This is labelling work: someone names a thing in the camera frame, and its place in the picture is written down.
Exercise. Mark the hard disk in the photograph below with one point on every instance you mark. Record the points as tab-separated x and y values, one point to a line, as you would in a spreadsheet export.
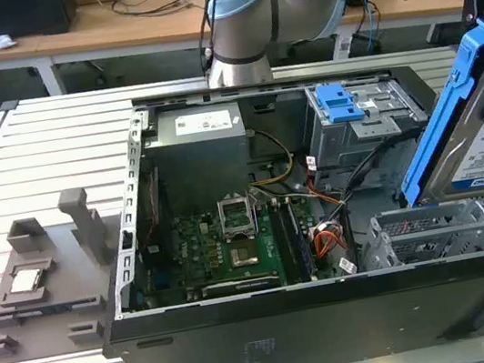
471	145

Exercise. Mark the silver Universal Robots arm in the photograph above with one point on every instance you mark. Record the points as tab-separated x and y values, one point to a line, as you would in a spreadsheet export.
241	29

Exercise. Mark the metal disk bay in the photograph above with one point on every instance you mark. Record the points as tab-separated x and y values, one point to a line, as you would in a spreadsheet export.
440	242

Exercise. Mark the black RAM slot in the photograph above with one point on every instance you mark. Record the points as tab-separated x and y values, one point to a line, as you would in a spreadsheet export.
285	243

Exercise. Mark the blue plastic drive latch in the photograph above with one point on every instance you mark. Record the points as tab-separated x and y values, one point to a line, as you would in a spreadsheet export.
338	104

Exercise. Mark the grey metal drive cage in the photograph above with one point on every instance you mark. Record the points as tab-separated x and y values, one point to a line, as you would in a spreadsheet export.
342	142

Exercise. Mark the white barcode tag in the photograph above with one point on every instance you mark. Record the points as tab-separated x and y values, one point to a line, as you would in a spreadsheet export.
347	264
311	162

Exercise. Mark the RAM stick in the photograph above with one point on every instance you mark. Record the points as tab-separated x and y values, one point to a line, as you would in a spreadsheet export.
302	241

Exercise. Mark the grey power supply unit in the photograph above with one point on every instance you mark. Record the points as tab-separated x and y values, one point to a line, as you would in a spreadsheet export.
202	164

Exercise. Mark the CPU socket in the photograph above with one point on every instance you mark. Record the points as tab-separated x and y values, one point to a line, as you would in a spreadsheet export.
243	256

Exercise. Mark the green motherboard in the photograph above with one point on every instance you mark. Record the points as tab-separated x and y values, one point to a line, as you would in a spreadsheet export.
196	244

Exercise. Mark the black graphics card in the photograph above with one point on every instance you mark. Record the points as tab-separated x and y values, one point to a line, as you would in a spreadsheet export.
240	286

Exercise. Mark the black PC case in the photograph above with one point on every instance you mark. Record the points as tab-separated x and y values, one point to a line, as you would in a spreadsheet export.
294	339

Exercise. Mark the grey parts rack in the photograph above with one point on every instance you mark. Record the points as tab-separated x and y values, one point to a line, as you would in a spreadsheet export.
69	282

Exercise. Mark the silver CPU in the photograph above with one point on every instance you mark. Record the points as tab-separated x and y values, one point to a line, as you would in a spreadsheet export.
26	281

